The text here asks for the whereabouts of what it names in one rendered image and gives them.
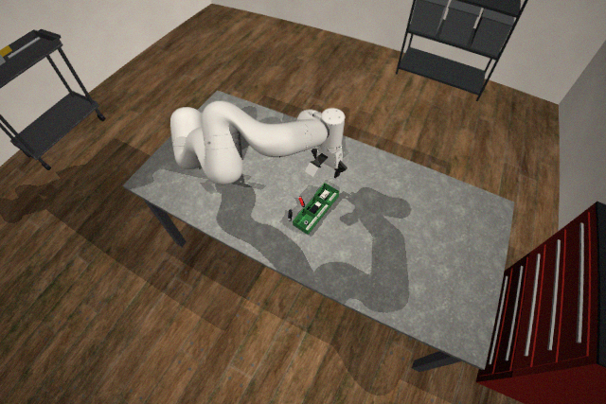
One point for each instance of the green rack of bins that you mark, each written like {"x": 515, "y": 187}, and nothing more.
{"x": 311, "y": 218}

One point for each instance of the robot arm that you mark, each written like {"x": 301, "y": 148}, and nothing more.
{"x": 220, "y": 121}

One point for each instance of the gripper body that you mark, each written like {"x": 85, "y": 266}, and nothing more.
{"x": 333, "y": 157}

